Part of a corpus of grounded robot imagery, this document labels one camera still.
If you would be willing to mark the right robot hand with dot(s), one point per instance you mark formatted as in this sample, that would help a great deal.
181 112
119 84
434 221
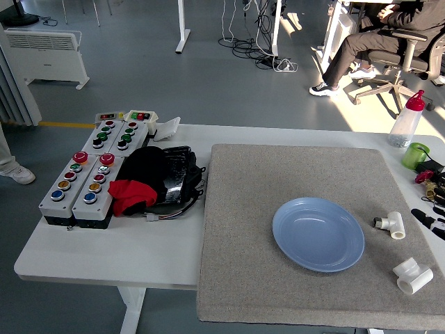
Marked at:
432 224

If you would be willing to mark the white tee fitting metal thread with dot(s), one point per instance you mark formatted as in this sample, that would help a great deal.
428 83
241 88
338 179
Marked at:
394 222

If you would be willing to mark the large white tee pipe fitting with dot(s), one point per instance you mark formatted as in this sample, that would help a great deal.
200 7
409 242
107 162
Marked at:
413 276

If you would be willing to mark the blue ceramic plate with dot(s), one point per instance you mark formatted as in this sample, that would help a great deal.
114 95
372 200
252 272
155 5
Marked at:
313 250

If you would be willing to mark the black power adapter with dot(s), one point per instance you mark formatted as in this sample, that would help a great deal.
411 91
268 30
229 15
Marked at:
432 165

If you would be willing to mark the green translucent cup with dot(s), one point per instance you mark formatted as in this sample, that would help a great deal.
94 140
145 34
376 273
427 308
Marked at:
413 156

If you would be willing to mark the clear bottle red cap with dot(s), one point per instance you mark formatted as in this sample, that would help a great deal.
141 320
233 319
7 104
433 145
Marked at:
405 125

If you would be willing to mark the grey office chair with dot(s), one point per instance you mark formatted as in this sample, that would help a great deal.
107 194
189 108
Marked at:
400 59

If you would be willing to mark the grey-brown felt mat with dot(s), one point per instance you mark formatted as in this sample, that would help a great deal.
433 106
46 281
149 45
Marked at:
264 208

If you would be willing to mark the seated person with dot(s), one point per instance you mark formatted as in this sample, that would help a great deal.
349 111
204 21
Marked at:
358 45

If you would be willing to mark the white desk leg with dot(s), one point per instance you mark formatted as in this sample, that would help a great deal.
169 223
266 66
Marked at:
275 31
183 31

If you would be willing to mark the black foil-wrapped device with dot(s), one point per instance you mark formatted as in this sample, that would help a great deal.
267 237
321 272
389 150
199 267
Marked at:
179 170

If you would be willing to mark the white plastic cover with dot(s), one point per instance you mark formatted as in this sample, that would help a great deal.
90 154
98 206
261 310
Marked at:
167 129

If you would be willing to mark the black cloth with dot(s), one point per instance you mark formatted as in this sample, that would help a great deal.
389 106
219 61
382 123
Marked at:
144 167

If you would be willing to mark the red cloth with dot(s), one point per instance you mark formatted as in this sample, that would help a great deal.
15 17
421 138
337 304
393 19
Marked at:
130 193

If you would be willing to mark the grey box red green buttons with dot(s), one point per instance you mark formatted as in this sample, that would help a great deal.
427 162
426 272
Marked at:
101 142
133 139

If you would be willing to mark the white table leg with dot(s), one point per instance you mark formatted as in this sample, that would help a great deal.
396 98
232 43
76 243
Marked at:
132 309

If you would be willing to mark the grey box emergency stop button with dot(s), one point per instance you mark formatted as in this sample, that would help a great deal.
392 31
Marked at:
55 208
88 210

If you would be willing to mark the white panel heater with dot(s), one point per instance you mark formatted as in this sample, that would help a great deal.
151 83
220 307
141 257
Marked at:
48 59

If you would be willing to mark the standing person's leg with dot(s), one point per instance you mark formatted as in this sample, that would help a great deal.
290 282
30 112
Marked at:
14 172

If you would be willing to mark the white ribbed partition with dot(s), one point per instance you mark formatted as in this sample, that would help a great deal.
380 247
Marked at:
14 90

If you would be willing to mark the black fan base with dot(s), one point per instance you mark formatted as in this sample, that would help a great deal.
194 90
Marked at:
21 17

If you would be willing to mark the white desk frame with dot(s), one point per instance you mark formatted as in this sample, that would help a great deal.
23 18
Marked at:
333 31

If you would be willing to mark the white switch box green red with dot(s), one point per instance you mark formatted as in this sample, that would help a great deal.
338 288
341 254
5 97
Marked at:
140 118

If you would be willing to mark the small grey switch plate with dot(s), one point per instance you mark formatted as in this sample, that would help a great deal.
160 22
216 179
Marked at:
106 116

